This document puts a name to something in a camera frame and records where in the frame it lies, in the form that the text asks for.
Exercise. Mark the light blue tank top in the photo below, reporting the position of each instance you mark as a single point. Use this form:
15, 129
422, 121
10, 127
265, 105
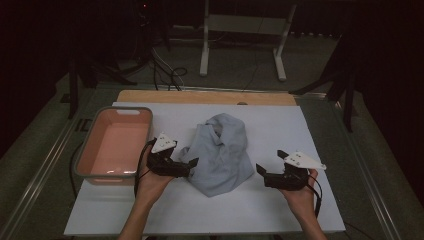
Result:
220, 156

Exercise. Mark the metal floor rail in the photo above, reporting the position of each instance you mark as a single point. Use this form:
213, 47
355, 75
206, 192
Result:
368, 176
39, 176

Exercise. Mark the pink basin with grey rim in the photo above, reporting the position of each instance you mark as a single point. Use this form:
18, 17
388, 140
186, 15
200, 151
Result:
116, 146

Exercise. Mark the white table sheet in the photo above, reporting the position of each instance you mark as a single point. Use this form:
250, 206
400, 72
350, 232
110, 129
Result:
216, 216

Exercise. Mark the person's left hand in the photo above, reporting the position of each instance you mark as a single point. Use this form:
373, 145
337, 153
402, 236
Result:
151, 188

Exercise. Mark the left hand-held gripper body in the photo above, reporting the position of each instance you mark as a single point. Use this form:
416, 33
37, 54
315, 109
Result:
166, 165

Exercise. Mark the person's right hand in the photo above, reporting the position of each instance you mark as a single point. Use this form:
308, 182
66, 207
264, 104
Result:
305, 201

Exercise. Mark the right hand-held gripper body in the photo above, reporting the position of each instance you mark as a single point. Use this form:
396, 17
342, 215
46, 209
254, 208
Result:
290, 180

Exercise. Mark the white metal stand frame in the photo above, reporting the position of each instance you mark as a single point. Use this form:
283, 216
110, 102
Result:
246, 25

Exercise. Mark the dark metal stand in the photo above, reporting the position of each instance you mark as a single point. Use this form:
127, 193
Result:
73, 96
348, 106

